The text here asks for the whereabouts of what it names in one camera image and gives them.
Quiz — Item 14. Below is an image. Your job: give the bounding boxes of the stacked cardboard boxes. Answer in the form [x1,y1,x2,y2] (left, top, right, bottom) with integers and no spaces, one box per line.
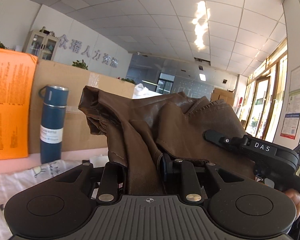
[211,88,234,106]

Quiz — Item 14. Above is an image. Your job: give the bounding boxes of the beige glass door cabinet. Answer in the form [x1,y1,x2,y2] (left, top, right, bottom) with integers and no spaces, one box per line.
[22,30,59,61]

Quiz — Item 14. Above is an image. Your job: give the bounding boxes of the large brown cardboard box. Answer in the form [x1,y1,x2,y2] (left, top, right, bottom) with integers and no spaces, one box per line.
[27,59,137,155]

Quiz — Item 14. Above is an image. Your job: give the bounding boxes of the person's right hand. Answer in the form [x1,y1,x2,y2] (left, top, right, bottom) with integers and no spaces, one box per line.
[284,189,300,220]

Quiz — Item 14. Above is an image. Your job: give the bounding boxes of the orange printed box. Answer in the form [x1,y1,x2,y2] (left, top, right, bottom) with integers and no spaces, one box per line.
[0,48,38,160]

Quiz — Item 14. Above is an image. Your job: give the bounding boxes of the wall notice posters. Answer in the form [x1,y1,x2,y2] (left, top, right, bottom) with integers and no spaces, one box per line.
[280,66,300,140]

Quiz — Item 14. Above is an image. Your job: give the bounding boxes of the blue thermos bottle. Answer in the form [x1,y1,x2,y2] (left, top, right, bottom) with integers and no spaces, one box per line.
[38,85,69,164]

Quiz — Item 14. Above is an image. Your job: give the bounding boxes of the brown leather jacket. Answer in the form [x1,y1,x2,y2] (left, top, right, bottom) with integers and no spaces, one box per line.
[78,86,254,195]

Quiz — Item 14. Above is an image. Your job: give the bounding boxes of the white shopping bag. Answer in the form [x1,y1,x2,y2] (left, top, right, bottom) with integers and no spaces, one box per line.
[132,83,161,99]

